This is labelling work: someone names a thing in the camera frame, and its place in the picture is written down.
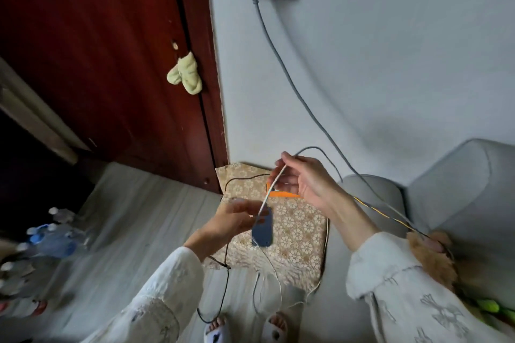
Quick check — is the person's right hand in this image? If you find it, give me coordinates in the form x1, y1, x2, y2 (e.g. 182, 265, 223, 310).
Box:
269, 151, 351, 217

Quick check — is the person's left hand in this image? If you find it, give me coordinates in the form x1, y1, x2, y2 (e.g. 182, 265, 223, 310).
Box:
196, 199, 270, 253

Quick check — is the white charging cable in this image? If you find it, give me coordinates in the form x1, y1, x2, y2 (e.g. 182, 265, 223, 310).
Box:
257, 147, 343, 221

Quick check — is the blue device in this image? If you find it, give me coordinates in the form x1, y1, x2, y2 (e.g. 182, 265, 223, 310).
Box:
251, 206, 274, 248

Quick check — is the person's right forearm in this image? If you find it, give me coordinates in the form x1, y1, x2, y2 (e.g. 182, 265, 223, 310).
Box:
327, 193, 515, 343

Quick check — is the person's left forearm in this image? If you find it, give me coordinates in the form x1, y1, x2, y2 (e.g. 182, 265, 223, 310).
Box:
80, 230, 226, 343

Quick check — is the orange flat item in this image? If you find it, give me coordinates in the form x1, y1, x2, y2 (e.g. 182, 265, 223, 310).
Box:
266, 181, 302, 199

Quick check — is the floral patterned box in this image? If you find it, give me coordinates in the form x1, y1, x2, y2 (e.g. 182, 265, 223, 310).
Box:
202, 162, 331, 294

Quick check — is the white slipper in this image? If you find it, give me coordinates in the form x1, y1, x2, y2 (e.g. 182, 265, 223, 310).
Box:
202, 314, 231, 343
264, 312, 291, 343

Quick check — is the pale green cloth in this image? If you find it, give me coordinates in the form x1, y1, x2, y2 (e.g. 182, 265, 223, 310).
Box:
167, 51, 203, 95

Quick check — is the brown plush toy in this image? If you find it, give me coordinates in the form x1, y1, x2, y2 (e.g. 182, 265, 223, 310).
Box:
406, 230, 460, 293

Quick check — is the grey sofa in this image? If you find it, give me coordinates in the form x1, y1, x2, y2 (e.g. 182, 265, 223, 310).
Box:
320, 138, 515, 343

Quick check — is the group of plastic water bottles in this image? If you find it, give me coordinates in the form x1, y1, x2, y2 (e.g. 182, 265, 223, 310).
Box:
0, 206, 88, 317

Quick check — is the red-brown wooden door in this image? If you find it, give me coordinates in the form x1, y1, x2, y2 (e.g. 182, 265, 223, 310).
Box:
0, 0, 230, 195

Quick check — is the green toy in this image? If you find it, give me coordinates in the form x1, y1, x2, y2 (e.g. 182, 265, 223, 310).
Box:
463, 296, 515, 329

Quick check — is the thin black cable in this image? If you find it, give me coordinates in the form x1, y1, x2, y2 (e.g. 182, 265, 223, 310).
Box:
196, 173, 275, 324

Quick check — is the thin white cable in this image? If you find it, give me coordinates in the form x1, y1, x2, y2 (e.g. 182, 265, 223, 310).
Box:
251, 217, 331, 316

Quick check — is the grey power cable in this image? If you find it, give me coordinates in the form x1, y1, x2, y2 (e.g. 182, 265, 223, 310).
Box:
251, 0, 427, 235

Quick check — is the yellow and black cable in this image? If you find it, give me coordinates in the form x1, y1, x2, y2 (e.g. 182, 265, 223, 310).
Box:
353, 196, 456, 261

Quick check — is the beige door frame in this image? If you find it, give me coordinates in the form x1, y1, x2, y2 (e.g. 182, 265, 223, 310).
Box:
0, 57, 79, 166

